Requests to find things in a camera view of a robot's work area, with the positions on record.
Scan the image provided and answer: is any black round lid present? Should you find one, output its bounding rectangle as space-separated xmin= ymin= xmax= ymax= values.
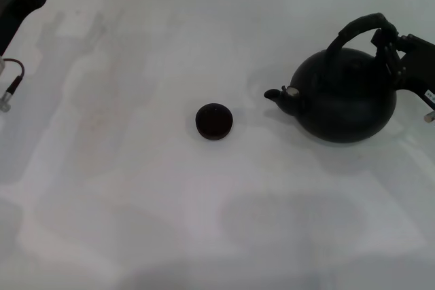
xmin=195 ymin=102 xmax=234 ymax=141

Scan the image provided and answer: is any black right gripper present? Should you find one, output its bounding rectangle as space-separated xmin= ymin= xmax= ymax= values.
xmin=372 ymin=29 xmax=435 ymax=103

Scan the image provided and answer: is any black round teapot with handle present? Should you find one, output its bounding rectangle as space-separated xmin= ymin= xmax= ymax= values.
xmin=264 ymin=12 xmax=398 ymax=144

